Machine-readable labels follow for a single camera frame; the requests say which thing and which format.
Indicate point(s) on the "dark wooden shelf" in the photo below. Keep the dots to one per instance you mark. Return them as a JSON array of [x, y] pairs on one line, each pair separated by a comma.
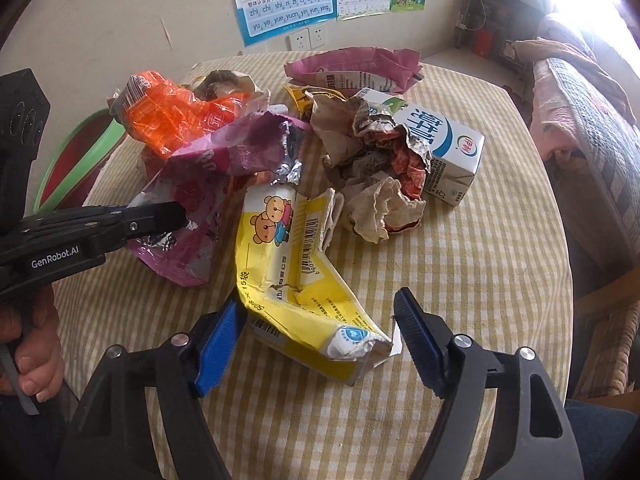
[[500, 10]]

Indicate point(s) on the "checked yellow tablecloth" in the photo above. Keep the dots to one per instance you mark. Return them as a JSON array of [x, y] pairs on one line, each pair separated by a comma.
[[475, 270]]

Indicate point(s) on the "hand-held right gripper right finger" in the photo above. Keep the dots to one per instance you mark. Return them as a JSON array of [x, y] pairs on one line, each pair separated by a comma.
[[417, 345]]

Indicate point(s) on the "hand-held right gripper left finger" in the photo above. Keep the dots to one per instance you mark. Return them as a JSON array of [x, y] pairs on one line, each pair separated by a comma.
[[220, 345]]

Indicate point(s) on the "crushed yellow bear carton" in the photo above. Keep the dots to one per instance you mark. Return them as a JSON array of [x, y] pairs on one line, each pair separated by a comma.
[[280, 240]]

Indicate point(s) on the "red box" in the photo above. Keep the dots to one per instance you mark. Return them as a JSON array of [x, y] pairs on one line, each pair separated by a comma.
[[484, 42]]

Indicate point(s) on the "purple foil wrapper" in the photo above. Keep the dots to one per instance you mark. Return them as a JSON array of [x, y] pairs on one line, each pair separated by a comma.
[[210, 180]]

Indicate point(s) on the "pink plastic bag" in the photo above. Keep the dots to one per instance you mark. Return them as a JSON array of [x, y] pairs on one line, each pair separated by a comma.
[[350, 62]]

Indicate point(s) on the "person's leg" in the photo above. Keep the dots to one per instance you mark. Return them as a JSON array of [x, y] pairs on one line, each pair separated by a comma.
[[605, 440]]

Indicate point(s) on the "green and red bin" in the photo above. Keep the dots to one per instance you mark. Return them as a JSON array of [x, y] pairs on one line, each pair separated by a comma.
[[75, 155]]

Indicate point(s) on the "crumpled brown paper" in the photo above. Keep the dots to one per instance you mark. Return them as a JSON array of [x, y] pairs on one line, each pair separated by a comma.
[[370, 170]]

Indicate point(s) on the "white and blue milk carton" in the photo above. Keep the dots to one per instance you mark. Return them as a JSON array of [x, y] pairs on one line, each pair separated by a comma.
[[450, 150]]

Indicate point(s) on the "yellow snack wrapper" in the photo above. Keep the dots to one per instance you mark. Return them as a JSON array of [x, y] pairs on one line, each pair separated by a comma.
[[299, 100]]

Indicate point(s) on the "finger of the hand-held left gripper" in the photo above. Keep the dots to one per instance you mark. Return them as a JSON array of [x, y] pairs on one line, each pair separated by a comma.
[[150, 220], [107, 212]]

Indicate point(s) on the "orange plastic wrapper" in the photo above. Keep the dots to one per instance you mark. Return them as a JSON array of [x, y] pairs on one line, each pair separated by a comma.
[[165, 120]]

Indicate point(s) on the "white wall outlet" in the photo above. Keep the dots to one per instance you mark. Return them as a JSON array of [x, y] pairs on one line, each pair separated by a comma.
[[297, 40], [316, 36]]

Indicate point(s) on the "person's left hand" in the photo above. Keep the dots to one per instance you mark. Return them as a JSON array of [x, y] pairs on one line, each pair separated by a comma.
[[42, 350]]

